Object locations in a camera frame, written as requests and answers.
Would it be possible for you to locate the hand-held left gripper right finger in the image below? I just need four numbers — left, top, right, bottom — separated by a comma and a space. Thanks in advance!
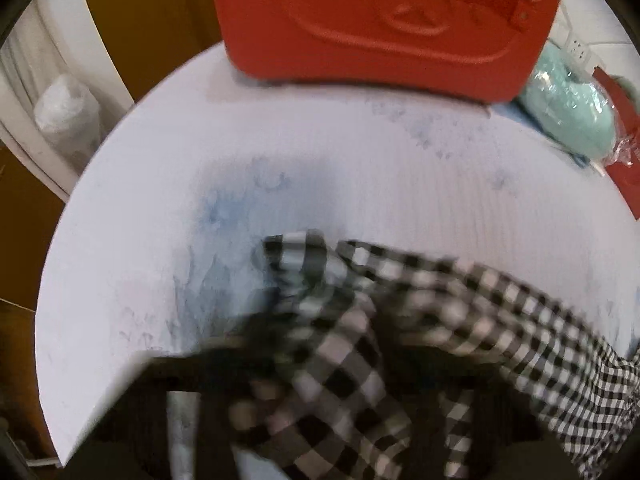
395, 345, 576, 480

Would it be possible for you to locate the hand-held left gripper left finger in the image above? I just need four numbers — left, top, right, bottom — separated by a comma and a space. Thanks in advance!
145, 345, 248, 480

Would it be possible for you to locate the black white checkered garment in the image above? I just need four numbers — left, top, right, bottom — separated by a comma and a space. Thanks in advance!
225, 230, 640, 480

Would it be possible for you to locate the red paper bag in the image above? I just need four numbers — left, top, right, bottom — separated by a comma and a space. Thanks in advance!
592, 67, 640, 221

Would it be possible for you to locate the teal yarn in plastic bag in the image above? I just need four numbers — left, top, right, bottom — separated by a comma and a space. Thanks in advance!
512, 42, 618, 163

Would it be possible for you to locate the white plastic bag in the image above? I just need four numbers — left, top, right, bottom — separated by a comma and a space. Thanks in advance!
32, 72, 103, 171

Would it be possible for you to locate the beige curtain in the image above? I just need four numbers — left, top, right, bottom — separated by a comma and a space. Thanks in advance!
0, 0, 136, 201

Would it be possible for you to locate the red small suitcase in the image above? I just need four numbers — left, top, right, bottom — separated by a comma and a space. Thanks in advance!
207, 0, 566, 106

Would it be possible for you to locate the white wall socket panel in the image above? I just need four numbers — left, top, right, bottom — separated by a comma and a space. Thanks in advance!
557, 10, 608, 68

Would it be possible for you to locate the wooden headboard frame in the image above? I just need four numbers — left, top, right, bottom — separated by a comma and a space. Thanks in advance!
75, 0, 226, 106

